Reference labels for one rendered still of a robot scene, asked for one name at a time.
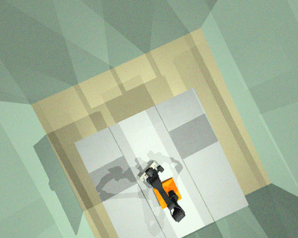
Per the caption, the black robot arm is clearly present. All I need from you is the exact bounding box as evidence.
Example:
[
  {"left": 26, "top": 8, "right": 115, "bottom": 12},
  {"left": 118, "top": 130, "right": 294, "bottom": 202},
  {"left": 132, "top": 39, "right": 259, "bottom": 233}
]
[{"left": 145, "top": 167, "right": 186, "bottom": 223}]

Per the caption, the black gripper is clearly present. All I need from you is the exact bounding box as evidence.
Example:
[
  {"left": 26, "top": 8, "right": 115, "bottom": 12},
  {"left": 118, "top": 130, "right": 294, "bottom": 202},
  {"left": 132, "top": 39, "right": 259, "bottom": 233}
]
[{"left": 147, "top": 165, "right": 164, "bottom": 184}]

